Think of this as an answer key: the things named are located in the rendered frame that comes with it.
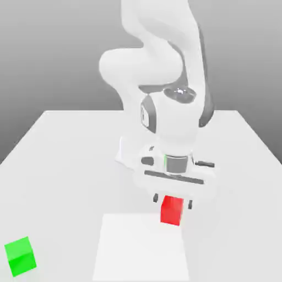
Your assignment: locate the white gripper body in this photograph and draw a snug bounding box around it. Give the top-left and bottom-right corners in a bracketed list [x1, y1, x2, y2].
[133, 166, 216, 197]

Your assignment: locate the small green cube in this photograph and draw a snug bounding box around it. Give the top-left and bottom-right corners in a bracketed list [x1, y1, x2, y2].
[4, 236, 37, 278]

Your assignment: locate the small red cube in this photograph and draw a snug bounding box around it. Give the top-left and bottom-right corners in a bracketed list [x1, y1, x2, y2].
[160, 195, 185, 227]

